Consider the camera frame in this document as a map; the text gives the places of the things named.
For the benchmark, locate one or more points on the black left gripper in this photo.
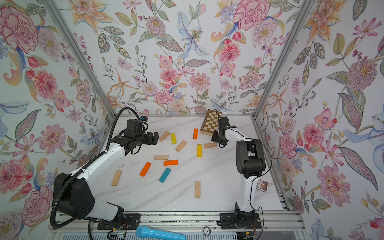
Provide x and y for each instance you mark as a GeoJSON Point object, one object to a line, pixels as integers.
{"type": "Point", "coordinates": [150, 141]}

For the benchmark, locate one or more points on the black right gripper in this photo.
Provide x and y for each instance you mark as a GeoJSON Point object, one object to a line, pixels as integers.
{"type": "Point", "coordinates": [214, 138]}

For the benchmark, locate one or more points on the natural wood block top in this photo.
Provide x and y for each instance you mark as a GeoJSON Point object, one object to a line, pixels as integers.
{"type": "Point", "coordinates": [210, 145]}

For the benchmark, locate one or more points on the yellow block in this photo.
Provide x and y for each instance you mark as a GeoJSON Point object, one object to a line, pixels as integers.
{"type": "Point", "coordinates": [173, 138]}
{"type": "Point", "coordinates": [199, 151]}

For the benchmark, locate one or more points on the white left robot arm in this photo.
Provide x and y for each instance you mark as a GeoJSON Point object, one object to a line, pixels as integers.
{"type": "Point", "coordinates": [72, 192]}

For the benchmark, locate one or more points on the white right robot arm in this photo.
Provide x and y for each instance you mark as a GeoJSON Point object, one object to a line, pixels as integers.
{"type": "Point", "coordinates": [250, 163]}

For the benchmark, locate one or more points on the wooden chessboard box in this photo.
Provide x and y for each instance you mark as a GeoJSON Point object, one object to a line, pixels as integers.
{"type": "Point", "coordinates": [210, 123]}

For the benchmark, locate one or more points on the orange block near chessboard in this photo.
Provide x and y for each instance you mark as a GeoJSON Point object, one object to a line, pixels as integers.
{"type": "Point", "coordinates": [195, 134]}

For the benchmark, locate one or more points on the orange block diagonal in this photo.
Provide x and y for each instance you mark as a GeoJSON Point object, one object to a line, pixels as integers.
{"type": "Point", "coordinates": [145, 169]}

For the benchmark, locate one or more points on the natural wood block diagonal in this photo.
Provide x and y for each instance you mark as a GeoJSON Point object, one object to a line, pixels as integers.
{"type": "Point", "coordinates": [181, 146]}

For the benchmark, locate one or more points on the orange block centre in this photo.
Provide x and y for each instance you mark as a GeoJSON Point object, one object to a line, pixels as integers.
{"type": "Point", "coordinates": [171, 163]}

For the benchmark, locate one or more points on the teal block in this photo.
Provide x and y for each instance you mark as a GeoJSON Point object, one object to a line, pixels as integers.
{"type": "Point", "coordinates": [164, 175]}

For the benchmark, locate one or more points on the small card box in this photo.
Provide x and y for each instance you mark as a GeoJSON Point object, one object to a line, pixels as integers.
{"type": "Point", "coordinates": [262, 185]}

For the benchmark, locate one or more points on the blue microphone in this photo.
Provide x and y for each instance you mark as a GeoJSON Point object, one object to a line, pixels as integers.
{"type": "Point", "coordinates": [146, 232]}

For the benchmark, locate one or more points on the small round gauge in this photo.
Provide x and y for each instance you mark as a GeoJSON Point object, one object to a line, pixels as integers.
{"type": "Point", "coordinates": [206, 231]}

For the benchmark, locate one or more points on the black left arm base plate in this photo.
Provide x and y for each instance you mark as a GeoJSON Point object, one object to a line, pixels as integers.
{"type": "Point", "coordinates": [128, 222]}

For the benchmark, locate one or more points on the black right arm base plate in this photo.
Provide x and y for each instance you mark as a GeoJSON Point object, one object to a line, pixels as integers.
{"type": "Point", "coordinates": [247, 221]}

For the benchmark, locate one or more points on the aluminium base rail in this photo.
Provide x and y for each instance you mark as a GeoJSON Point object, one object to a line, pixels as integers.
{"type": "Point", "coordinates": [273, 221]}

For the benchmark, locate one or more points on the aluminium left corner post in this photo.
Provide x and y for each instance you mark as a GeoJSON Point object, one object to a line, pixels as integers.
{"type": "Point", "coordinates": [68, 36]}

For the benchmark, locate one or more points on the aluminium corner post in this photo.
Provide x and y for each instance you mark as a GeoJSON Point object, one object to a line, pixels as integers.
{"type": "Point", "coordinates": [288, 46]}
{"type": "Point", "coordinates": [68, 36]}

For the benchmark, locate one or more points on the aluminium right corner post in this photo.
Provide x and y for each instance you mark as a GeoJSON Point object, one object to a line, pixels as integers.
{"type": "Point", "coordinates": [288, 46]}

